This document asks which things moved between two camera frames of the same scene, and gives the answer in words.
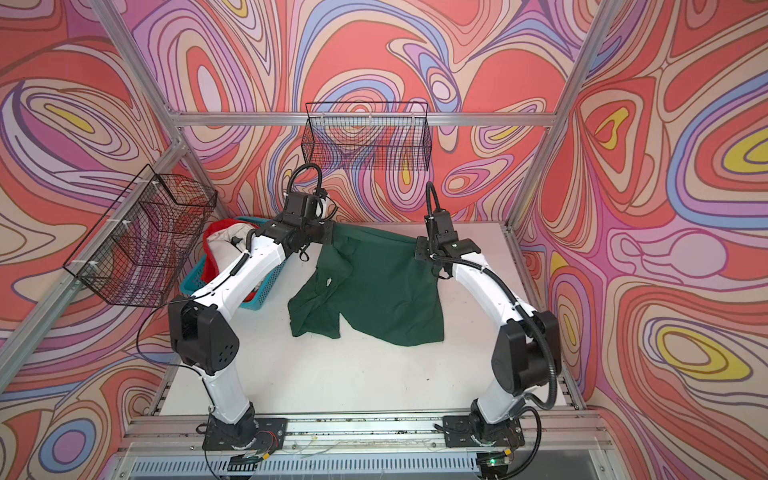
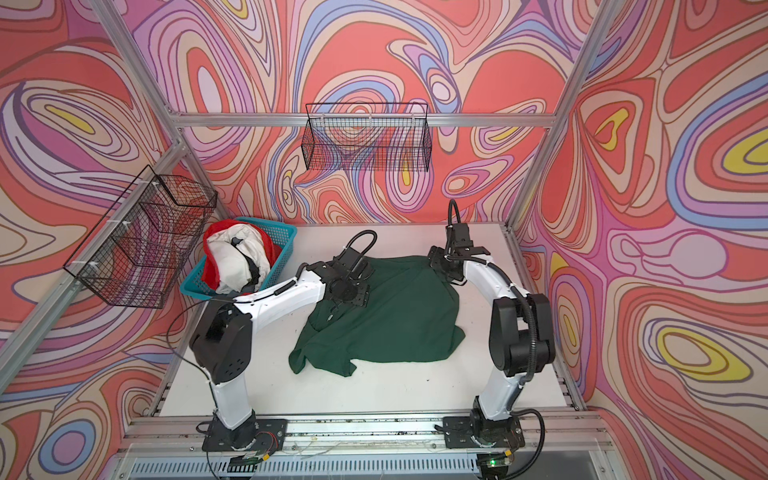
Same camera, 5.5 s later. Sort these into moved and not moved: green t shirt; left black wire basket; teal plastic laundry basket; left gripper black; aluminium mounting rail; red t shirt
Moved: left gripper black; green t shirt
Not moved: teal plastic laundry basket; left black wire basket; red t shirt; aluminium mounting rail
